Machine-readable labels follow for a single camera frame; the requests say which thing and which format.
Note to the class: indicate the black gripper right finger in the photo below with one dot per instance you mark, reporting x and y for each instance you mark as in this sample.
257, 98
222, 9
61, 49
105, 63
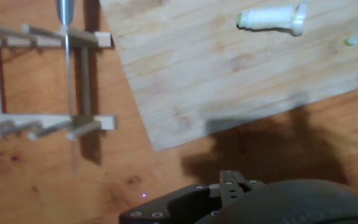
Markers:
244, 186

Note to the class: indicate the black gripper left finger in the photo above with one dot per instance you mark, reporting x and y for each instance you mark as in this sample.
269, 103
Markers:
172, 205

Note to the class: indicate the steel kitchen knife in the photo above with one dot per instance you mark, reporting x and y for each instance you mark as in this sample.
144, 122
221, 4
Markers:
66, 12

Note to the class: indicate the white scallion stalk piece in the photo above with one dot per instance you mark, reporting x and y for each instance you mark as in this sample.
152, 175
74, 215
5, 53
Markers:
266, 17

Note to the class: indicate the small green scallion bit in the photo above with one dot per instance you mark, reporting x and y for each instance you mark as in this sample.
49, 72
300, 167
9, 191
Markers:
351, 41

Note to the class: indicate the wooden peg dish rack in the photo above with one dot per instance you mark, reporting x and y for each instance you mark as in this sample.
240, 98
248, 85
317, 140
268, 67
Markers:
102, 39

